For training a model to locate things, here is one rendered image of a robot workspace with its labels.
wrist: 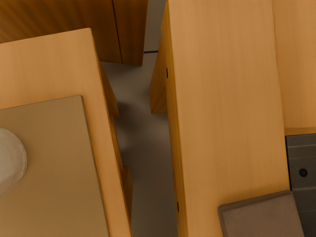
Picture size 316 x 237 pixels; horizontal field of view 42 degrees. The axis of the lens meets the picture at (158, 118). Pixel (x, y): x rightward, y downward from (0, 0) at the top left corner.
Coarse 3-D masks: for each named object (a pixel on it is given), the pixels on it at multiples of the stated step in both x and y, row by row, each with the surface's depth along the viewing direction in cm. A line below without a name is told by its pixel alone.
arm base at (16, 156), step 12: (0, 132) 50; (0, 144) 46; (12, 144) 50; (0, 156) 44; (12, 156) 48; (24, 156) 54; (0, 168) 43; (12, 168) 47; (24, 168) 54; (0, 180) 43; (12, 180) 48; (0, 192) 45
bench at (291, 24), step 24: (288, 0) 57; (312, 0) 57; (288, 24) 57; (312, 24) 57; (288, 48) 57; (312, 48) 57; (288, 72) 57; (312, 72) 57; (288, 96) 56; (312, 96) 57; (288, 120) 56; (312, 120) 56
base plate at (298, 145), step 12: (288, 144) 54; (300, 144) 54; (312, 144) 54; (288, 156) 54; (300, 156) 54; (312, 156) 54; (288, 168) 54; (300, 168) 54; (312, 168) 54; (300, 180) 54; (312, 180) 54; (300, 192) 54; (312, 192) 54; (300, 204) 54; (312, 204) 54; (300, 216) 53; (312, 216) 54; (312, 228) 53
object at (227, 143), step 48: (192, 0) 54; (240, 0) 55; (192, 48) 54; (240, 48) 54; (192, 96) 54; (240, 96) 54; (192, 144) 53; (240, 144) 54; (192, 192) 53; (240, 192) 53
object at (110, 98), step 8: (104, 72) 88; (104, 80) 81; (104, 88) 74; (112, 96) 110; (112, 104) 99; (112, 112) 118; (112, 120) 119; (112, 128) 119; (120, 160) 118; (120, 168) 118; (128, 168) 130; (128, 176) 112; (128, 184) 100; (128, 192) 90; (128, 200) 82; (128, 208) 75
